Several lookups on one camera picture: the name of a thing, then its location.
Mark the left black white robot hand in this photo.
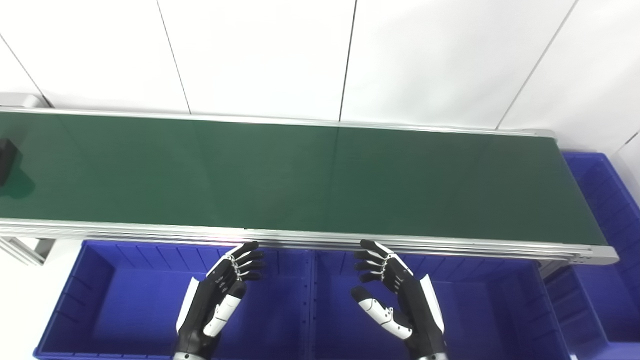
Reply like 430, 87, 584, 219
175, 241, 266, 358

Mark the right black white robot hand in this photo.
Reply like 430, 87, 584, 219
350, 240, 448, 359

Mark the black cylinder-on-block part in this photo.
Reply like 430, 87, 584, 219
0, 139, 20, 187

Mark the blue plastic bin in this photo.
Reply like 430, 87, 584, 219
34, 240, 314, 360
310, 248, 574, 360
542, 151, 640, 360

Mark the aluminium conveyor leg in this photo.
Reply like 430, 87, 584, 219
0, 237, 56, 266
537, 260, 571, 281

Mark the green conveyor belt aluminium frame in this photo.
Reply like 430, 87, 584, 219
0, 92, 620, 266

